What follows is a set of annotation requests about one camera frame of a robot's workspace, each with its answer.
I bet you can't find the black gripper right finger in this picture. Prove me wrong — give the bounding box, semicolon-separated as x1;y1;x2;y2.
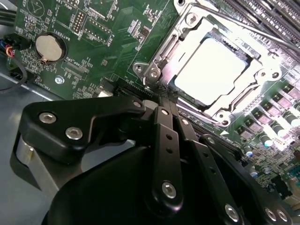
169;93;294;225

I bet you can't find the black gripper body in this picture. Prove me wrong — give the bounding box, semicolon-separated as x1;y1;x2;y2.
41;145;226;225

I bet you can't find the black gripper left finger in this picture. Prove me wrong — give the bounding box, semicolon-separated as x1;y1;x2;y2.
9;90;185;212

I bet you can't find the silver CPU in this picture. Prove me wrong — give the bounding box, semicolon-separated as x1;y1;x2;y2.
174;37;252;106

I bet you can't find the metal locking lever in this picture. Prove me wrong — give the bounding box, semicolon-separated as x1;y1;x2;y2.
201;6;300;47

